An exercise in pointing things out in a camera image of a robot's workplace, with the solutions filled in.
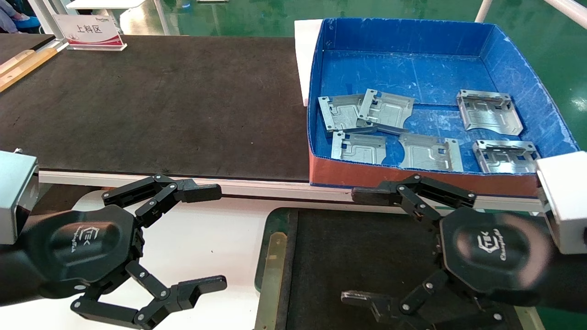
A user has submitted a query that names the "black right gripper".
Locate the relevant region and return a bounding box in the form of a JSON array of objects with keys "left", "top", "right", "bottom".
[{"left": 341, "top": 174, "right": 553, "bottom": 330}]

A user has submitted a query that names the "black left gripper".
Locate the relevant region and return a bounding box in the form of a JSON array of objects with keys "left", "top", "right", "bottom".
[{"left": 23, "top": 174, "right": 227, "bottom": 330}]

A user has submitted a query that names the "grey metal plate part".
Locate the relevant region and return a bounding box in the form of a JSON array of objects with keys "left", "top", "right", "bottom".
[
  {"left": 331, "top": 131, "right": 387, "bottom": 165},
  {"left": 398, "top": 133, "right": 464, "bottom": 173},
  {"left": 456, "top": 89, "right": 524, "bottom": 136},
  {"left": 472, "top": 140, "right": 542, "bottom": 175},
  {"left": 318, "top": 94, "right": 367, "bottom": 133},
  {"left": 356, "top": 89, "right": 415, "bottom": 135}
]

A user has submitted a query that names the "black tray container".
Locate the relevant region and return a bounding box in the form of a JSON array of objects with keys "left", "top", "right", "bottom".
[{"left": 254, "top": 207, "right": 546, "bottom": 330}]

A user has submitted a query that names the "black table mat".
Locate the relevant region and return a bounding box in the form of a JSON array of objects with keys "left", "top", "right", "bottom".
[{"left": 0, "top": 34, "right": 312, "bottom": 182}]

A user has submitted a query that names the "blue cardboard box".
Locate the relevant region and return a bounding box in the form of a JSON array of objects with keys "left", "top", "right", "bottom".
[{"left": 306, "top": 17, "right": 581, "bottom": 198}]

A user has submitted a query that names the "white red sign card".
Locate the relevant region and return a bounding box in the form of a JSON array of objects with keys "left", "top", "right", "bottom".
[{"left": 52, "top": 14, "right": 127, "bottom": 51}]

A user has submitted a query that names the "wooden strip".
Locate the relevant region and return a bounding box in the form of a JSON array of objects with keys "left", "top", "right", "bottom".
[{"left": 0, "top": 47, "right": 58, "bottom": 92}]

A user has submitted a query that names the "person in blue clothes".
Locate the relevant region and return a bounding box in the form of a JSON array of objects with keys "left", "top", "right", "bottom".
[{"left": 0, "top": 0, "right": 31, "bottom": 33}]

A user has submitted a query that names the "white table edge rail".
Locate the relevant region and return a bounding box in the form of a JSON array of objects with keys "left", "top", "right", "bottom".
[{"left": 39, "top": 170, "right": 546, "bottom": 214}]

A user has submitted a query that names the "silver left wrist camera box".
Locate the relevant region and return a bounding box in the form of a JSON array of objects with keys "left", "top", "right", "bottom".
[{"left": 0, "top": 150, "right": 39, "bottom": 245}]

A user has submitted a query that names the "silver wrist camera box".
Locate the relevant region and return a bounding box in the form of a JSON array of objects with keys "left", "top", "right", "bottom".
[
  {"left": 536, "top": 151, "right": 587, "bottom": 255},
  {"left": 0, "top": 150, "right": 39, "bottom": 245}
]

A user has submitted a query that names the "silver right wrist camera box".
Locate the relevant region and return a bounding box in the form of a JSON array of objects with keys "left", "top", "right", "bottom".
[{"left": 536, "top": 151, "right": 587, "bottom": 255}]

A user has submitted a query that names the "white frame tube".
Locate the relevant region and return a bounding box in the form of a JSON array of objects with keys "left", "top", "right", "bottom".
[
  {"left": 543, "top": 0, "right": 587, "bottom": 29},
  {"left": 475, "top": 0, "right": 494, "bottom": 23}
]

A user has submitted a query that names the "aluminium frame post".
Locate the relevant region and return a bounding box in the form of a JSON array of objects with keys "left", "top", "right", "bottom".
[{"left": 28, "top": 0, "right": 69, "bottom": 43}]

